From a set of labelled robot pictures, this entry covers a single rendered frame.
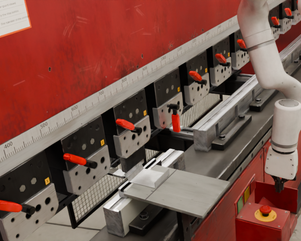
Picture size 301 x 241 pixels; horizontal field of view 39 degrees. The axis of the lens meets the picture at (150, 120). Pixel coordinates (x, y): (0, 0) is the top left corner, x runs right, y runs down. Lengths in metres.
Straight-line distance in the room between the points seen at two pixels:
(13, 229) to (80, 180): 0.22
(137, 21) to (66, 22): 0.27
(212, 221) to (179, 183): 0.32
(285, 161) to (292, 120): 0.16
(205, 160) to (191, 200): 0.45
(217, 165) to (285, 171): 0.27
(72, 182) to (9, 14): 0.42
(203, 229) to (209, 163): 0.26
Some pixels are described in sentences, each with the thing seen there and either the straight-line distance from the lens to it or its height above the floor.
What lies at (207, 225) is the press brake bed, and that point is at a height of 0.74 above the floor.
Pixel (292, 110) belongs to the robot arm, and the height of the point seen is 1.15.
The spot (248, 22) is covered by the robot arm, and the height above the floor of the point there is 1.41.
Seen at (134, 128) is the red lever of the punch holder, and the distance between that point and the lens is 1.18.
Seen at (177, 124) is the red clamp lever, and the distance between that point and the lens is 1.38.
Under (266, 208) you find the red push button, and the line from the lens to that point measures 1.52.
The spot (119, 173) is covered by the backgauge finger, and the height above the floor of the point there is 1.00.
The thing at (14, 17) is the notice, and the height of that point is 1.58.
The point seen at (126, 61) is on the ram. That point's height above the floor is 1.39.
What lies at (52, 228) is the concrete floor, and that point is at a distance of 2.97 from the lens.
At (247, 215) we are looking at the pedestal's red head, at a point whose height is 0.78.
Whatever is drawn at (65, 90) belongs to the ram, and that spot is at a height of 1.39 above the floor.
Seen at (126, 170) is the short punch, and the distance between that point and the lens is 1.31.
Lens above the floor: 1.71
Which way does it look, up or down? 24 degrees down
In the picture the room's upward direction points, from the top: 7 degrees counter-clockwise
